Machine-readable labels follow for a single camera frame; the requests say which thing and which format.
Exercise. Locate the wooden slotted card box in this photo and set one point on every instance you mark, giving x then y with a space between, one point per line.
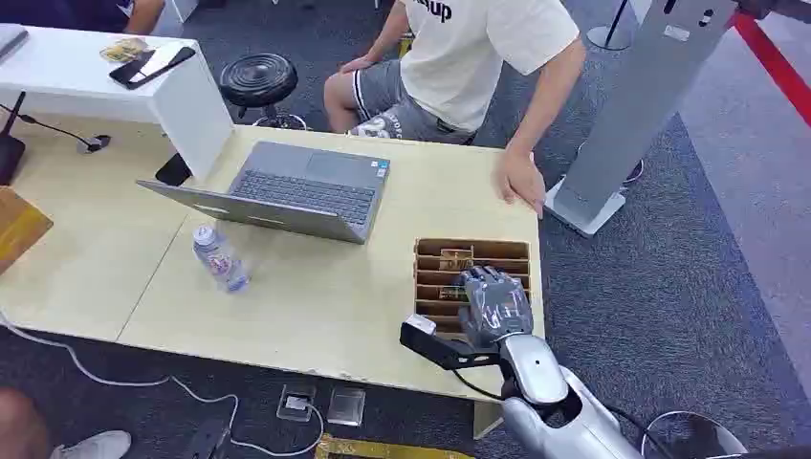
437 279

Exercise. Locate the brown wooden box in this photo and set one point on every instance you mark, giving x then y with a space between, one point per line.
19 228

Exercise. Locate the person's hand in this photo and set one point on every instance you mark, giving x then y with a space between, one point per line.
521 180

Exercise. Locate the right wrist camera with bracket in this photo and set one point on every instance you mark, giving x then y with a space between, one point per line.
437 348

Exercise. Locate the round grey pole base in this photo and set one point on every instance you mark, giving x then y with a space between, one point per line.
608 35

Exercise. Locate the black flat device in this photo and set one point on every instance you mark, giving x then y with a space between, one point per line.
173 171

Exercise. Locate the black router with antenna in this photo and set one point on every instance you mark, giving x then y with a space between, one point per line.
9 155

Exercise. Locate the pale desk leg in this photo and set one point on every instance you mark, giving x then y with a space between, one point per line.
486 419

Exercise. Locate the floor socket with plug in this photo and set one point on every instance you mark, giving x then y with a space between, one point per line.
296 403

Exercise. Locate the metal floor socket plate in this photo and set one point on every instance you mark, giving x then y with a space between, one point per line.
346 406

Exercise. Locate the white desk riser shelf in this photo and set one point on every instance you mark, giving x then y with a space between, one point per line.
190 108

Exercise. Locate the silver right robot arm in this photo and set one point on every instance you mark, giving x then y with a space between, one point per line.
557 405

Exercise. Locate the small yellow packet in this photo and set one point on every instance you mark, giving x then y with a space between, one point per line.
125 49

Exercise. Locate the person's white shoe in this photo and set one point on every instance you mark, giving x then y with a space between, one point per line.
95 446

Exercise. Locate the dark printed card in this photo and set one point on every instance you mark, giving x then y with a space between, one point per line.
452 293

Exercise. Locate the grey metal kiosk stand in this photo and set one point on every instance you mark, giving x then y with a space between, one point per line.
627 108

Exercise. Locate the person in dark clothing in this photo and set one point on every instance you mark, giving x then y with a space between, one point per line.
76 13

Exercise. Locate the red barrier tape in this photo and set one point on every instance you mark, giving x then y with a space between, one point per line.
776 63

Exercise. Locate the clear plastic water bottle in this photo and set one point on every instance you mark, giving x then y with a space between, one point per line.
218 258

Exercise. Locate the yellow floor frame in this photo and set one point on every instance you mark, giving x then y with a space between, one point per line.
380 450

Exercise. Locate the seated person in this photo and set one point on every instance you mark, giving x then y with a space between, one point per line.
462 57

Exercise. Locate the black smartphone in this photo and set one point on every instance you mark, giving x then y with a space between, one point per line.
149 68

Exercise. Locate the grey open laptop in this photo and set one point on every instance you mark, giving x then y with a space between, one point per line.
304 190

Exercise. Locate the black round stool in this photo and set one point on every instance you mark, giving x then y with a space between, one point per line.
258 79

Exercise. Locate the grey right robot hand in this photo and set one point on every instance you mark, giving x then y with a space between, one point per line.
497 310

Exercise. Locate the person's knee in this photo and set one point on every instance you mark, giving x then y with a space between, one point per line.
22 427

